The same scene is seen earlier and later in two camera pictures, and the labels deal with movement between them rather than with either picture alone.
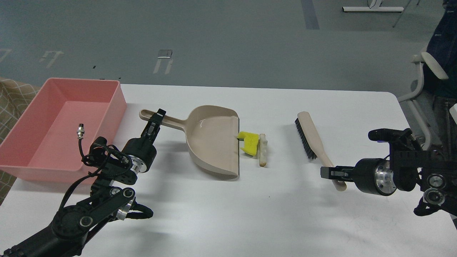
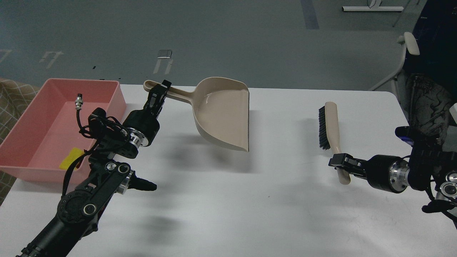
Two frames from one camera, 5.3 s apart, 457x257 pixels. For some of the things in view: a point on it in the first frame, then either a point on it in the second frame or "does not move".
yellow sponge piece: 250,141 → 75,152
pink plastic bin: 43,146 does not move
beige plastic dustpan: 212,133 → 221,108
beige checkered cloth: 15,97 does not move
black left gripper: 142,153 → 141,126
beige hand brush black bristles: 312,143 → 329,135
